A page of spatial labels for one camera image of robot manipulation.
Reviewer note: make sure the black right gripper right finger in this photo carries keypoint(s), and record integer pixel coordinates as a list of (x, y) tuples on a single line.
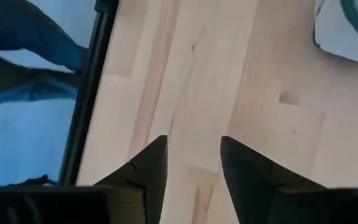
[(250, 180)]

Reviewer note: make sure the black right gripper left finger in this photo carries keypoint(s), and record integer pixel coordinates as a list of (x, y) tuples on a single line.
[(147, 174)]

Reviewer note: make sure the cream green canvas gardening bag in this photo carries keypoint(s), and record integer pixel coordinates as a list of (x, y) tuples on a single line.
[(346, 40)]

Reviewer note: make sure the dark metal stand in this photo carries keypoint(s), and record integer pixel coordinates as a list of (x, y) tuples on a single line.
[(26, 31)]

